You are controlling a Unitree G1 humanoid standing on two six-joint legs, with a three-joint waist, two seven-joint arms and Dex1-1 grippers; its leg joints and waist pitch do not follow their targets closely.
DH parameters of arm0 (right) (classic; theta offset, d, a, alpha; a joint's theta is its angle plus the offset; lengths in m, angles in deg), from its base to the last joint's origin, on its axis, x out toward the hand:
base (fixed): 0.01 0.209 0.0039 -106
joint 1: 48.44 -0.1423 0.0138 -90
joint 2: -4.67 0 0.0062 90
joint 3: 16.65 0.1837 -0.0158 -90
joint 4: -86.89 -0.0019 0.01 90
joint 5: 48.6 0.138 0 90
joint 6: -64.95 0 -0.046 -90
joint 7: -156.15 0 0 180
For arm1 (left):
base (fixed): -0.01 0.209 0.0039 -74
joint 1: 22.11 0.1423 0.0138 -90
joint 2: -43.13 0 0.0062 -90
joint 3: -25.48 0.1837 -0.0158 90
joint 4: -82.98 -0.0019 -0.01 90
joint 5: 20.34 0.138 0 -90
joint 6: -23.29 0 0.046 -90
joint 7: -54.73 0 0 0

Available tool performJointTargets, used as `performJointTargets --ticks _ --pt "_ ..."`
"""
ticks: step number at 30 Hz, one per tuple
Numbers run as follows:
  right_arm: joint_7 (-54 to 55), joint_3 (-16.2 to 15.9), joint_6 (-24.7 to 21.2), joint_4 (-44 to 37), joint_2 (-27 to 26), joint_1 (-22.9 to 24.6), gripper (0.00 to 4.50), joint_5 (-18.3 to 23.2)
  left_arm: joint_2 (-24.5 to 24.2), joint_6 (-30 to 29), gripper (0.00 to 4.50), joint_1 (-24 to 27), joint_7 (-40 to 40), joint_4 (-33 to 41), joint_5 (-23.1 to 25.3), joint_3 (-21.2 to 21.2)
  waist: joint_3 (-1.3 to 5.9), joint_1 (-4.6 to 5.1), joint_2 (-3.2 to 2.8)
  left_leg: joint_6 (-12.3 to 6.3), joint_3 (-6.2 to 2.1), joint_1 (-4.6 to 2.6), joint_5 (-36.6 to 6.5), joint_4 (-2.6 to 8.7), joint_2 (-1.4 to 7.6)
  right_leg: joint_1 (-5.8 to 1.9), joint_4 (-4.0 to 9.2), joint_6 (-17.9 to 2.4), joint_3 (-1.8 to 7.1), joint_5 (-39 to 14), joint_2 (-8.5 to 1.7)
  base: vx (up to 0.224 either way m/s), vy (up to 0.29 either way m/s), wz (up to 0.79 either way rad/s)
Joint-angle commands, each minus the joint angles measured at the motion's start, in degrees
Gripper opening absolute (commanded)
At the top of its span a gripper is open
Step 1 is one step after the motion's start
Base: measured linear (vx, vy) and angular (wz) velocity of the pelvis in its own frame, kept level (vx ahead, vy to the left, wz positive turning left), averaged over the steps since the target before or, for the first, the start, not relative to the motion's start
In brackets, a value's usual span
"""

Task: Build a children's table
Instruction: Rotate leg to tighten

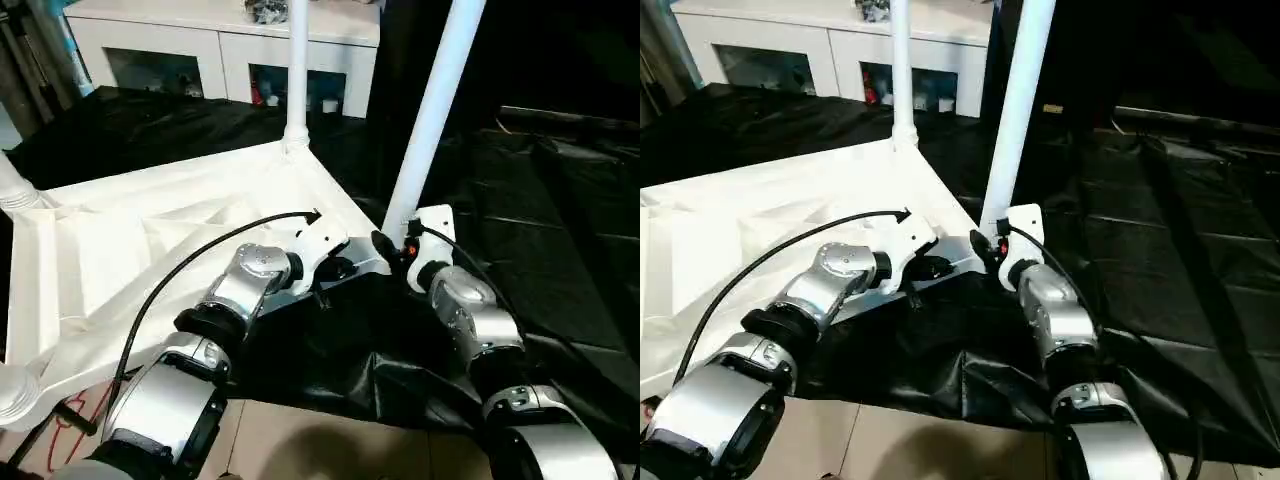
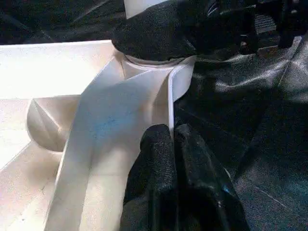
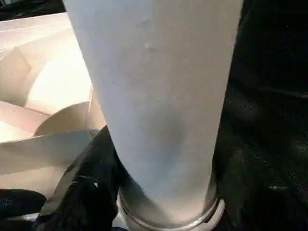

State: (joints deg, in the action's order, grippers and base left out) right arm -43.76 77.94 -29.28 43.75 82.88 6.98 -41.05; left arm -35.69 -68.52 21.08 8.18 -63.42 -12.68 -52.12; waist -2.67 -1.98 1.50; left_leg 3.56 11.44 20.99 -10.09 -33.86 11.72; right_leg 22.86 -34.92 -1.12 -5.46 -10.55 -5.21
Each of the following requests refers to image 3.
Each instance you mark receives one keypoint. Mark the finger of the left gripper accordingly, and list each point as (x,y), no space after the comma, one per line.
(21,202)

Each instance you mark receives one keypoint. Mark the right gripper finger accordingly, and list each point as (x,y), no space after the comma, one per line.
(84,192)

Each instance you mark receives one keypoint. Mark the white plastic table leg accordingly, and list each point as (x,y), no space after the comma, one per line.
(156,96)

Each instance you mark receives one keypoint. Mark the white plastic table top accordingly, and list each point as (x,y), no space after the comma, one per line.
(36,72)

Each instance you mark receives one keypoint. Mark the black plastic mat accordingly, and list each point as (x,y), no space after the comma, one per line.
(264,96)

